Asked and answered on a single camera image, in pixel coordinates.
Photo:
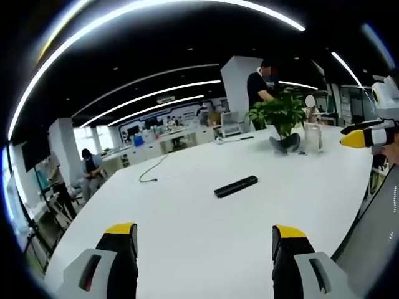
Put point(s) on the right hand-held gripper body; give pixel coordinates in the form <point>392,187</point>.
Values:
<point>386,96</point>

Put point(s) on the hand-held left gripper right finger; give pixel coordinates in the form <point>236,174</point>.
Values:
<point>288,264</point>

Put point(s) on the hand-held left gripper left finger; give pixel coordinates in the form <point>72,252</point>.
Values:
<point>120,264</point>

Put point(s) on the black remote control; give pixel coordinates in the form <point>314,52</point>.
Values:
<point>235,186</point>

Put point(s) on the clear glass jar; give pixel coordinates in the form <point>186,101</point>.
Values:
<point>313,137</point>

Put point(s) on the short ceiling light strip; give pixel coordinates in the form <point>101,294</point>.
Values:
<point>346,68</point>

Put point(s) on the green potted plant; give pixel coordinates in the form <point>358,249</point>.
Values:
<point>280,112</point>

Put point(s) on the white mesh office chair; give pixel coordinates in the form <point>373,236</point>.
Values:
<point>374,224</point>

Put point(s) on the black pen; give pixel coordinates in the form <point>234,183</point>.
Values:
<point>247,137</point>

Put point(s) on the blue storage box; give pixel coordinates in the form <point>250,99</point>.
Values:
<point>139,142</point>

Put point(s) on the white lab counter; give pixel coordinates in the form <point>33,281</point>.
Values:
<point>156,144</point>

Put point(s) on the black monitor on stand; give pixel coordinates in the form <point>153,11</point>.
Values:
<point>35,155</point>

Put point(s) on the small white object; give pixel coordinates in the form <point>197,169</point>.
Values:
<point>220,140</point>

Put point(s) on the long ceiling light strip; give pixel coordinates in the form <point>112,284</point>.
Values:
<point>131,12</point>

